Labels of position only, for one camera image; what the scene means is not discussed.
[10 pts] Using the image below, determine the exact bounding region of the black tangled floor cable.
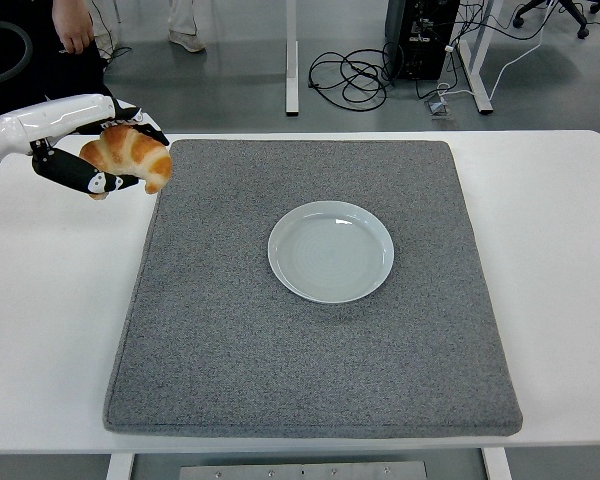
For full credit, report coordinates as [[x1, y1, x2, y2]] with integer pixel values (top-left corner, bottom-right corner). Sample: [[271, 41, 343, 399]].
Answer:
[[308, 42, 396, 112]]

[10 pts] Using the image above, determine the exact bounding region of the grey metal plate with screws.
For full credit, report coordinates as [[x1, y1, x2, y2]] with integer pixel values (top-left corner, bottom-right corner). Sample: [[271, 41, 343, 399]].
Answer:
[[178, 460, 429, 480]]

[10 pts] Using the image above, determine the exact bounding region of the grey fabric mat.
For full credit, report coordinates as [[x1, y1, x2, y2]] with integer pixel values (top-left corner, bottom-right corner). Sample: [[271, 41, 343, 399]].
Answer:
[[102, 138, 525, 435]]

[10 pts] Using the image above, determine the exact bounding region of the white floor cable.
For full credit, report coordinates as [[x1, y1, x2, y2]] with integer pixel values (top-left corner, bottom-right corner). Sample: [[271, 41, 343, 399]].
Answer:
[[437, 0, 556, 99]]

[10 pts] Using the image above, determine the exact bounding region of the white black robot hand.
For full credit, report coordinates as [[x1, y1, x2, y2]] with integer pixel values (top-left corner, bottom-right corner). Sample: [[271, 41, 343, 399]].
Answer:
[[0, 93, 171, 196]]

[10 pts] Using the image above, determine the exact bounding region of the small silver floor adapter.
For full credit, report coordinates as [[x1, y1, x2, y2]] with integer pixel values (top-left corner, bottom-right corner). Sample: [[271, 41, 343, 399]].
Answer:
[[423, 98, 454, 121]]

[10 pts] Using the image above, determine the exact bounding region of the pale grey round plate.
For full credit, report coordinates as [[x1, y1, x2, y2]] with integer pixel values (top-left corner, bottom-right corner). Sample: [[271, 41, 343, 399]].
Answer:
[[267, 200, 396, 305]]

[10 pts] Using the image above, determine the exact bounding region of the person's hand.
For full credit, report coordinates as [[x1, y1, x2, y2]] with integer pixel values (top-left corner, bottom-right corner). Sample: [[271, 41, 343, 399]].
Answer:
[[53, 16, 97, 55]]

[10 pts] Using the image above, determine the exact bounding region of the golden croissant bread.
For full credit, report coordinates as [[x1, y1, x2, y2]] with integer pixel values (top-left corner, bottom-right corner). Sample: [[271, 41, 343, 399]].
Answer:
[[78, 123, 174, 201]]

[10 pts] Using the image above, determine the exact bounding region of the black office chair base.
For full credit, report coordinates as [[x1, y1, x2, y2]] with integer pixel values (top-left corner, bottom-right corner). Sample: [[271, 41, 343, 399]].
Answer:
[[512, 0, 600, 40]]

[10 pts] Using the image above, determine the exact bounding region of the white straight desk leg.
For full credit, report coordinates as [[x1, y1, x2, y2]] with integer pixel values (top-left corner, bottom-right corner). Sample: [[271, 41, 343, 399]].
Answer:
[[284, 0, 300, 119]]

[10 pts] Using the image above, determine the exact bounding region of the person in black clothing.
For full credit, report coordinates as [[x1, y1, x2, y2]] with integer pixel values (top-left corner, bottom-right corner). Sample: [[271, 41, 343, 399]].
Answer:
[[0, 0, 116, 119]]

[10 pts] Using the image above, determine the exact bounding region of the white desk leg with foot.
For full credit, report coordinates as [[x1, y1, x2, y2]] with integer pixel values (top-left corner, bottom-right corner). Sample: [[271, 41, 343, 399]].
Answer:
[[457, 0, 495, 115]]

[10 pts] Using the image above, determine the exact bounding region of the person in beige trousers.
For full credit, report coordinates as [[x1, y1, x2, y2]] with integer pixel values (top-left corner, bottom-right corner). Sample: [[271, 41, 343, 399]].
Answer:
[[87, 0, 207, 56]]

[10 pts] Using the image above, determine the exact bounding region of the black computer tower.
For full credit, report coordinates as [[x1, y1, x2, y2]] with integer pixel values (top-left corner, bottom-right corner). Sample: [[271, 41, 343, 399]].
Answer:
[[384, 0, 462, 82]]

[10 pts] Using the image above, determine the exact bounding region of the white table leg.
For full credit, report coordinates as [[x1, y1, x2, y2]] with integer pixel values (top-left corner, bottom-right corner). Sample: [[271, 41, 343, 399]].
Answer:
[[481, 447, 512, 480], [104, 453, 136, 480]]

